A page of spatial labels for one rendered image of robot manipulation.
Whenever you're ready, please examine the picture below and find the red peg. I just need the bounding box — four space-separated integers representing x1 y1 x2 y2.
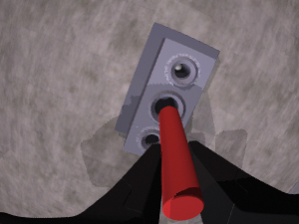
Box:
158 107 203 221

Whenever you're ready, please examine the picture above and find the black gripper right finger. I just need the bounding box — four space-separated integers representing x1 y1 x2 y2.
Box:
187 140 299 224

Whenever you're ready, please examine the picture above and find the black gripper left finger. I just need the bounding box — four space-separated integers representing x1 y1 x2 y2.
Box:
0 143 162 224

